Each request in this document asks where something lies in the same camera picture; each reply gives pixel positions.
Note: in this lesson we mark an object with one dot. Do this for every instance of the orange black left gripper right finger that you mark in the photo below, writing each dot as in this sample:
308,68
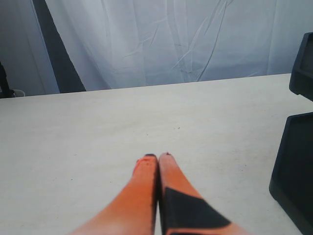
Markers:
183,211

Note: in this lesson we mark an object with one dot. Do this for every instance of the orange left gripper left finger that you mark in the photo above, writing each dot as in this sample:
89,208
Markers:
133,210

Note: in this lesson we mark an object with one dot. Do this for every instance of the black metal rack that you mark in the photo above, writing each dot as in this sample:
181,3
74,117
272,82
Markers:
291,183

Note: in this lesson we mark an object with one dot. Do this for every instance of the black object at left edge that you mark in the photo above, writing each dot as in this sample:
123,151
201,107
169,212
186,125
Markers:
6,92

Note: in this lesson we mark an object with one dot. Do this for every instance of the white backdrop cloth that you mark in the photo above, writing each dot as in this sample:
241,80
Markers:
64,46

